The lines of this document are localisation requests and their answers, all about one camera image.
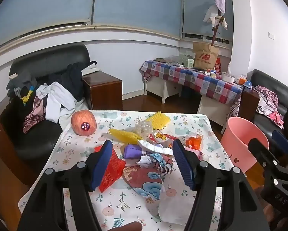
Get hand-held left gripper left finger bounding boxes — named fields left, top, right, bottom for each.
left=17, top=140, right=114, bottom=231

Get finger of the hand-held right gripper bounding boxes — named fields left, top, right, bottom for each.
left=272, top=130, right=288, bottom=160
left=248, top=138, right=288, bottom=186

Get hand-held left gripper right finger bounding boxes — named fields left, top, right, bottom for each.
left=172, top=139, right=272, bottom=231

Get pink trash bin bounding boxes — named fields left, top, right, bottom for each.
left=220, top=117, right=270, bottom=174

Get orange wrapper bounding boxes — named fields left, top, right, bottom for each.
left=184, top=135, right=203, bottom=152

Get purple packet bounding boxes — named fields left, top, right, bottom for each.
left=123, top=144, right=147, bottom=159

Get red snack packet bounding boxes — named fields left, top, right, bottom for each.
left=149, top=130, right=180, bottom=150

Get yellow foam fruit net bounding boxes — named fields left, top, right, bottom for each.
left=144, top=111, right=171, bottom=131
left=108, top=128, right=141, bottom=146

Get white plastic bag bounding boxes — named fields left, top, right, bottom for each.
left=158, top=185, right=200, bottom=224

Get clear bubble wrap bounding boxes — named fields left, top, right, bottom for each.
left=135, top=121, right=154, bottom=137

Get person's left hand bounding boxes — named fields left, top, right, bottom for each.
left=117, top=221, right=143, bottom=231

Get red plastic sheet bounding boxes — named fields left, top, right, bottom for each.
left=94, top=145, right=126, bottom=193

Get crumpled patterned wrapper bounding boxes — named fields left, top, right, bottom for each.
left=151, top=153, right=180, bottom=176

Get pink floral cloth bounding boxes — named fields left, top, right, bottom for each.
left=268, top=111, right=285, bottom=129

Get white wrapper strip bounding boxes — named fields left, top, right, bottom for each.
left=137, top=139, right=174, bottom=156

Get crumpled white paper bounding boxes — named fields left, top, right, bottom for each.
left=138, top=155, right=156, bottom=166

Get red cloud print paper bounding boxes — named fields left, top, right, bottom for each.
left=122, top=165, right=167, bottom=200

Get red apple with sticker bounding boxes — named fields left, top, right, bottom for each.
left=71, top=110, right=97, bottom=136

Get plaid cloth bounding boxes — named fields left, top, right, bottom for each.
left=253, top=85, right=279, bottom=115

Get floral tablecloth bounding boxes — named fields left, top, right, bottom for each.
left=18, top=110, right=233, bottom=231

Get red patterned hanging cloth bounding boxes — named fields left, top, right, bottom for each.
left=230, top=99, right=242, bottom=124

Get dark wooden cabinet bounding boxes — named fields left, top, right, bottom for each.
left=238, top=87, right=260, bottom=123

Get black leather armchair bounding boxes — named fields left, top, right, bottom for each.
left=246, top=69, right=288, bottom=147

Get wooden side table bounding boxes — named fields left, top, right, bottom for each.
left=83, top=72, right=123, bottom=111

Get white garment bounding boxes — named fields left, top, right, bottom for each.
left=35, top=82, right=77, bottom=123

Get white bowl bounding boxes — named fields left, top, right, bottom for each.
left=221, top=72, right=235, bottom=83

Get pink patterned cloth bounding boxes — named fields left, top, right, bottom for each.
left=22, top=95, right=48, bottom=134

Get white table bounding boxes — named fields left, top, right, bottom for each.
left=144, top=76, right=231, bottom=133

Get dark clothes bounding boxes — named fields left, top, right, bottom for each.
left=46, top=61, right=97, bottom=101

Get checked tablecloth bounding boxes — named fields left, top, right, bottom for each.
left=140, top=60, right=244, bottom=104

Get yellow and blue cloth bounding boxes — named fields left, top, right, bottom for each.
left=20, top=85, right=37, bottom=105

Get green box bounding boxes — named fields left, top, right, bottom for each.
left=179, top=50, right=195, bottom=68

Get brown paper bag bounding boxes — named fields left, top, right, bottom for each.
left=193, top=42, right=220, bottom=70

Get grey cloth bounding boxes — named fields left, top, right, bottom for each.
left=6, top=71, right=38, bottom=97

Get wooden coat stand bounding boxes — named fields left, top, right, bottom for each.
left=210, top=14, right=225, bottom=46

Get white hanging cloth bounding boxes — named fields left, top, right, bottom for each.
left=203, top=5, right=228, bottom=30

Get purple hanging cloth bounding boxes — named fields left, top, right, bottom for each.
left=214, top=0, right=227, bottom=12

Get large window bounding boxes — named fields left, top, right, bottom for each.
left=0, top=0, right=233, bottom=60

